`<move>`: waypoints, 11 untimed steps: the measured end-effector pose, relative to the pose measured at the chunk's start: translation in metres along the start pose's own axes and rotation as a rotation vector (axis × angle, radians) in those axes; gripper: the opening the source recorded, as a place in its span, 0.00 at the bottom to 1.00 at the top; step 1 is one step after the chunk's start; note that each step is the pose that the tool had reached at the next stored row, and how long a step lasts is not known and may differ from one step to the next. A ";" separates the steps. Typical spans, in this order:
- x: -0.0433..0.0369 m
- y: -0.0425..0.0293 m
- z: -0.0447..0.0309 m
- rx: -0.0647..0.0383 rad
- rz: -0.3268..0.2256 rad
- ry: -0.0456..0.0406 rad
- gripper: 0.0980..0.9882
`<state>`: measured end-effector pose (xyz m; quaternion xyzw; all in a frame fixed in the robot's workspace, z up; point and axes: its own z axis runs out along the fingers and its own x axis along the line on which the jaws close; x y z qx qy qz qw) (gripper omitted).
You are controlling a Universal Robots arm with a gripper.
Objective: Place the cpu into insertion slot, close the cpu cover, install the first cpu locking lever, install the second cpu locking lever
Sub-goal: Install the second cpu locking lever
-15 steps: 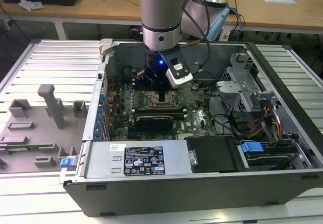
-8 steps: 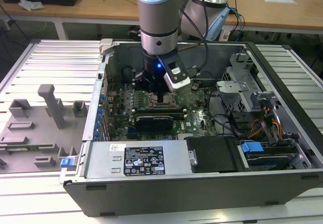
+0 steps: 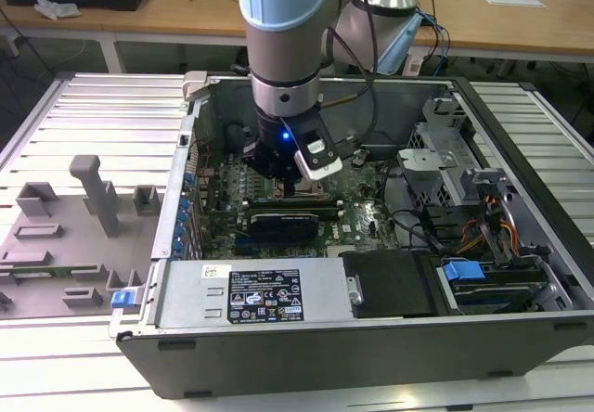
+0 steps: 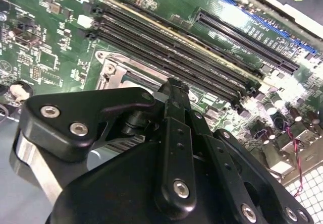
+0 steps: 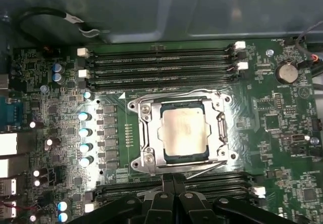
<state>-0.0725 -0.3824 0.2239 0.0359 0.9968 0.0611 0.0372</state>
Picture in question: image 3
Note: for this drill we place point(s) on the white plain sheet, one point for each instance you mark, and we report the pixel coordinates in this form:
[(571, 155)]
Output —
[(512, 1)]

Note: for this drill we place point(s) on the black graphics card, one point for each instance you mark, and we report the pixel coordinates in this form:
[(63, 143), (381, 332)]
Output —
[(283, 228)]

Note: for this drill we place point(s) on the blue case latch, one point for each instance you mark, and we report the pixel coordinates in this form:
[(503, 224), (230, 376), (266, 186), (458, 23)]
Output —
[(120, 299)]

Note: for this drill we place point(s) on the grey disk bay bracket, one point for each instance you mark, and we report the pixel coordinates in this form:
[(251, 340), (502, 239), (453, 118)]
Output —
[(520, 198)]

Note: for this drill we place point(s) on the metal drive cage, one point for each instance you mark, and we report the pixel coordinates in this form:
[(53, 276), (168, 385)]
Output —
[(436, 129)]

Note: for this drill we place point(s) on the black RAM slot bank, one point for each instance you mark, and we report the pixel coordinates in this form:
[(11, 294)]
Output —
[(315, 208)]

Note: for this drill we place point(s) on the grey parts rack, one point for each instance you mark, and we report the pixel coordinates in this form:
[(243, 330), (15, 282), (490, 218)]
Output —
[(69, 254)]

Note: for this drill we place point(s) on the grey power supply unit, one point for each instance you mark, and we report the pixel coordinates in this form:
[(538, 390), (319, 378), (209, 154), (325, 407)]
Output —
[(195, 291)]

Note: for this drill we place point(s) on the black open PC case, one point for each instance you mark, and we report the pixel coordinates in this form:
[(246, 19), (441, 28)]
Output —
[(325, 361)]

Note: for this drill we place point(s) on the black label sticker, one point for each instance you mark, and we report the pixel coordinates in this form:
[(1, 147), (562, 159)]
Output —
[(264, 296)]

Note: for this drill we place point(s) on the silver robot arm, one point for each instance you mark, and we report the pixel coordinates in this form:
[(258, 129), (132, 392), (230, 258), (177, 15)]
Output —
[(283, 36)]

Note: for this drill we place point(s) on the black hard disk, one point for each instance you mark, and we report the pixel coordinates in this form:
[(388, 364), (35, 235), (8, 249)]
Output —
[(496, 296)]

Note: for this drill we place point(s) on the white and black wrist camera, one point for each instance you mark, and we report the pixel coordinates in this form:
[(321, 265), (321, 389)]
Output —
[(320, 159)]

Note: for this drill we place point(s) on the CPU socket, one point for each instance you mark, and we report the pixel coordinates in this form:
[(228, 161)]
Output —
[(278, 194)]

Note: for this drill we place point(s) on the wooden desk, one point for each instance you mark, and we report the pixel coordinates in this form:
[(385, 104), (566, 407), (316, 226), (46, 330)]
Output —
[(139, 17)]

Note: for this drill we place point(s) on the blue slot retainer clips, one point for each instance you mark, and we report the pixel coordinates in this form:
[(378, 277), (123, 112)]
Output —
[(183, 212)]

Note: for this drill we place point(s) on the crumpled white paper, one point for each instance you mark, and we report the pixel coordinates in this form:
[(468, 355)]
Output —
[(55, 7)]

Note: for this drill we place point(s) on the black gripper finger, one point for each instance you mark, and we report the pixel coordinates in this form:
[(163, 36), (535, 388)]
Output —
[(290, 188)]

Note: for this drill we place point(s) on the blue disk carrier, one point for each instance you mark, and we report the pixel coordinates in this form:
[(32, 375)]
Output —
[(461, 273)]

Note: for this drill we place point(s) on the white small plug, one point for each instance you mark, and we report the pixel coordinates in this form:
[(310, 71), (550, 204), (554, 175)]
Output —
[(413, 65)]

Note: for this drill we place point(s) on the black plastic shroud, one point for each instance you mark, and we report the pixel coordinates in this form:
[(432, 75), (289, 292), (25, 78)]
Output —
[(390, 282)]

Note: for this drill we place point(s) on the black round fan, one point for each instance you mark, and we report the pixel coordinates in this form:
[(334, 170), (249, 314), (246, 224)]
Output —
[(234, 136)]

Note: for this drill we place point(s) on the green motherboard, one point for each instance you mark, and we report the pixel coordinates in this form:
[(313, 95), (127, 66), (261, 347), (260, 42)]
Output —
[(362, 226)]

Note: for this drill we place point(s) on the green RAM stick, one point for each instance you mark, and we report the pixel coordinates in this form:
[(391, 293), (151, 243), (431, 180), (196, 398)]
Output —
[(42, 272)]

